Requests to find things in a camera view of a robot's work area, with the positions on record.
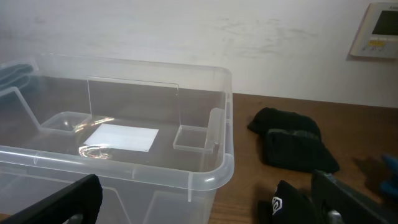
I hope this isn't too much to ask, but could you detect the clear plastic storage bin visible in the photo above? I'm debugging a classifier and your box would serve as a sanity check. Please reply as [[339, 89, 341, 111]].
[[1, 55, 234, 223]]

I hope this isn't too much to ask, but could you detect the white wall control panel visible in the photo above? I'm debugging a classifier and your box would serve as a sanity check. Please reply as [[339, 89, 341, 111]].
[[349, 2, 397, 59]]

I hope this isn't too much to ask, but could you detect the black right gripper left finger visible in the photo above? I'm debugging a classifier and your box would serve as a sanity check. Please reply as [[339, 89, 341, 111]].
[[1, 174, 103, 224]]

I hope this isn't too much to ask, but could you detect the blue garment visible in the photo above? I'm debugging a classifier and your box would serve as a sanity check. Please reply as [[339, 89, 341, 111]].
[[380, 154, 397, 201]]

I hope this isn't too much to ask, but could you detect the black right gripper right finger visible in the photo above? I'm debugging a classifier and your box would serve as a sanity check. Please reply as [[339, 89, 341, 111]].
[[311, 170, 397, 224]]

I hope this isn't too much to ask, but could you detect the small black garment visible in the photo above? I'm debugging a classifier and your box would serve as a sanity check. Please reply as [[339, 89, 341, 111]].
[[248, 107, 340, 173]]

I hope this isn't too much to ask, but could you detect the black garment with logo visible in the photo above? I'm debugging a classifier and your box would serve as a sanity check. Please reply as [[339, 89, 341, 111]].
[[257, 180, 318, 224]]

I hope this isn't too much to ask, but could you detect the white label in bin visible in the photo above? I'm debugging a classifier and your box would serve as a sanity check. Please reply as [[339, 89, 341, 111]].
[[84, 123, 159, 152]]

